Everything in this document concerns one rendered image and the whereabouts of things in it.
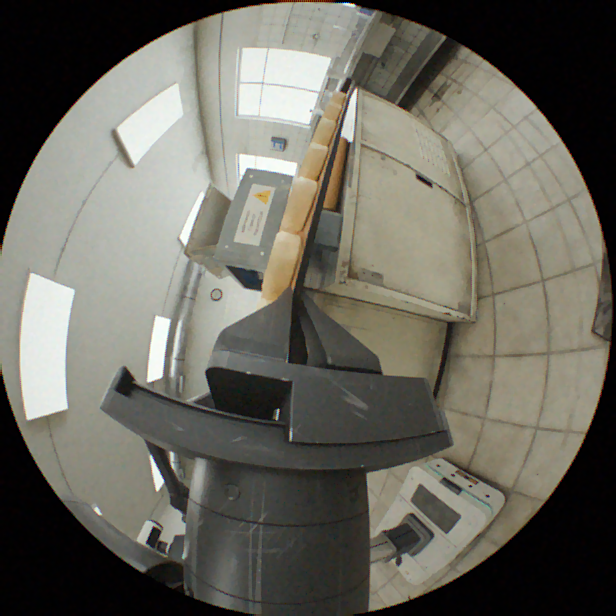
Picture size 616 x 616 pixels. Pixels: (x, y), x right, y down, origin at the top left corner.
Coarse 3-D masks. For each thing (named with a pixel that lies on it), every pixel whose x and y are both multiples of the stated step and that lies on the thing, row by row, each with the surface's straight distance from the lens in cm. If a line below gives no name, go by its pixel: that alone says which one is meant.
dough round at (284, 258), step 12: (276, 240) 14; (288, 240) 14; (300, 240) 15; (276, 252) 14; (288, 252) 14; (300, 252) 14; (276, 264) 14; (288, 264) 14; (276, 276) 14; (288, 276) 14; (276, 288) 15
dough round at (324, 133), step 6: (324, 120) 25; (330, 120) 26; (318, 126) 25; (324, 126) 25; (330, 126) 25; (336, 126) 26; (318, 132) 24; (324, 132) 24; (330, 132) 24; (318, 138) 24; (324, 138) 24; (330, 138) 25; (324, 144) 24
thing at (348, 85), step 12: (348, 84) 39; (348, 96) 30; (336, 132) 20; (336, 144) 19; (324, 180) 15; (324, 192) 14; (312, 216) 13; (312, 228) 12; (312, 240) 12; (300, 264) 11; (300, 276) 11; (300, 288) 11; (288, 348) 11
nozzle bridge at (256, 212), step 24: (240, 192) 64; (264, 192) 63; (288, 192) 64; (240, 216) 59; (264, 216) 59; (336, 216) 63; (240, 240) 56; (264, 240) 56; (336, 240) 60; (240, 264) 55; (264, 264) 54
